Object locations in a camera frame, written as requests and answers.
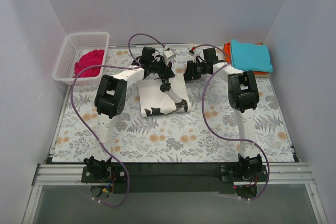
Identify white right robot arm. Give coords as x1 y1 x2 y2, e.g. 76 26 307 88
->
184 48 263 182

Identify crumpled red t shirt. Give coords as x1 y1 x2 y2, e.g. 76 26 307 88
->
74 49 104 78

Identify aluminium frame rail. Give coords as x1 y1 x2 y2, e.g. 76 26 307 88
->
23 161 328 223

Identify floral patterned table mat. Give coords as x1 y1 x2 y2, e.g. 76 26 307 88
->
51 46 295 164

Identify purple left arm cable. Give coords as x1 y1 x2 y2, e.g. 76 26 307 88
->
70 33 171 207

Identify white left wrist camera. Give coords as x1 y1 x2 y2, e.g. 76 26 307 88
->
162 47 176 66

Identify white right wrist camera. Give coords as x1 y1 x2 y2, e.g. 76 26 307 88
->
188 47 203 63

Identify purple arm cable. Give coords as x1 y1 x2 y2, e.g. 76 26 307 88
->
189 44 270 201
70 33 171 207

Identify white t shirt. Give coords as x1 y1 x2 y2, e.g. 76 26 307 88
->
138 74 192 118

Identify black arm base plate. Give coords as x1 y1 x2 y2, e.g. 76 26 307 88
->
81 163 267 194

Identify folded orange t shirt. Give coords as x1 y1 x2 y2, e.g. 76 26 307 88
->
223 42 268 76

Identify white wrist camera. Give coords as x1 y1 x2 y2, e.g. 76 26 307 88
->
188 47 203 63
162 47 176 66

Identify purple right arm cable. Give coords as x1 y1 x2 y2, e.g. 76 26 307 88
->
189 44 270 201

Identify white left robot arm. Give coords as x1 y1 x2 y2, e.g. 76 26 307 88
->
84 47 175 183

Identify white plastic laundry basket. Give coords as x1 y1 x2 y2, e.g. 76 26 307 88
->
52 31 110 85

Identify folded blue t shirt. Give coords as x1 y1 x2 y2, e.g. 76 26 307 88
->
230 40 273 73

